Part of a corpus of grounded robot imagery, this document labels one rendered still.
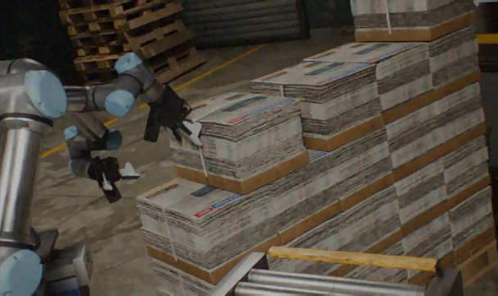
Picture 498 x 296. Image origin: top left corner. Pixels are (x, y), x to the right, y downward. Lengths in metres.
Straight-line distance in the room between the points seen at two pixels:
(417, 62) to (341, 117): 0.43
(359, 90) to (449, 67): 0.51
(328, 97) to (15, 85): 1.09
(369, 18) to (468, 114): 0.56
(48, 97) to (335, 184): 1.14
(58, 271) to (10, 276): 0.62
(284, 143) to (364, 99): 0.41
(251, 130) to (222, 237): 0.34
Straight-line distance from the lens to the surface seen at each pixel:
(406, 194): 2.79
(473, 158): 3.10
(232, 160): 2.18
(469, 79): 3.02
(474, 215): 3.18
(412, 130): 2.77
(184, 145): 2.38
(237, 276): 1.80
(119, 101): 2.05
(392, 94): 2.65
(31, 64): 2.39
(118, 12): 8.56
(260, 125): 2.20
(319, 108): 2.41
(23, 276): 1.66
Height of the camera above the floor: 1.62
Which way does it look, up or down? 17 degrees down
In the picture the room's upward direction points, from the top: 11 degrees counter-clockwise
